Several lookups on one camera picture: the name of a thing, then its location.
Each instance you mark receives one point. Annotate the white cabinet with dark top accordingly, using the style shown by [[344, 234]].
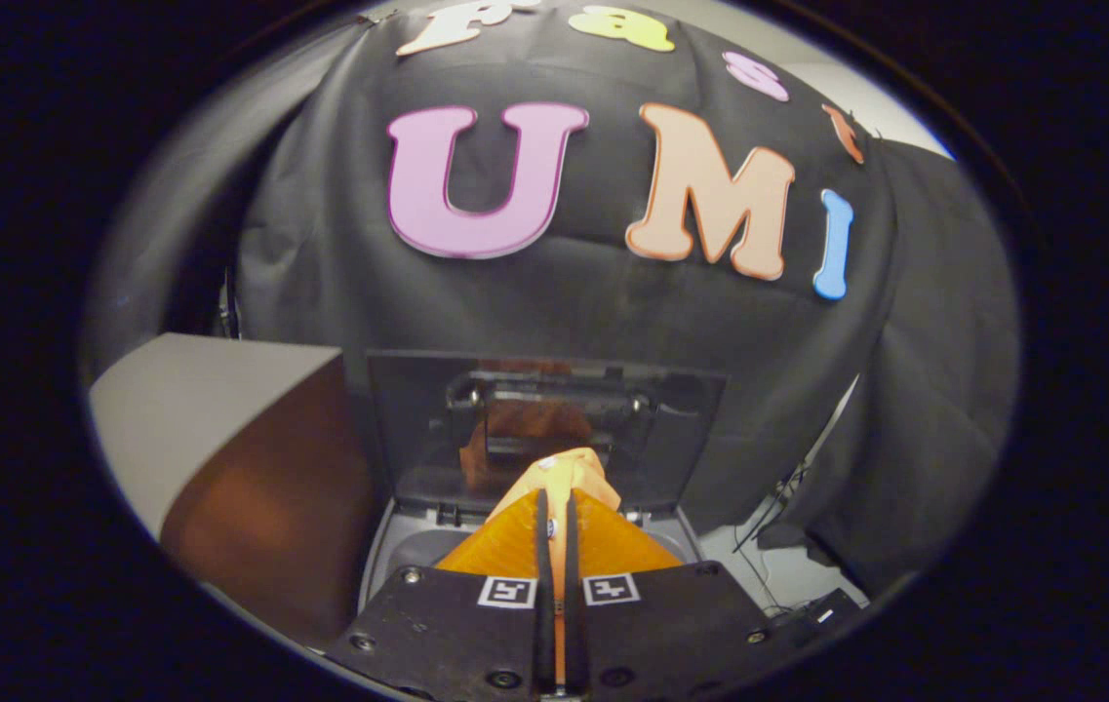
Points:
[[222, 439]]

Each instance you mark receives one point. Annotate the grey washing machine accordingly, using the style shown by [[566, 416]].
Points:
[[417, 546]]

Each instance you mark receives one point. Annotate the black backdrop cloth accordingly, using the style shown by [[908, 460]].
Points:
[[564, 302]]

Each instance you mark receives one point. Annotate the black box on floor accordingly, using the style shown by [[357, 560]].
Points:
[[819, 612]]

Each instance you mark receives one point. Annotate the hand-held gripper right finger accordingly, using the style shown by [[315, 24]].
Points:
[[661, 634]]

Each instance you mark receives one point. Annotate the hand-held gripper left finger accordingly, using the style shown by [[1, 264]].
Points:
[[456, 634]]

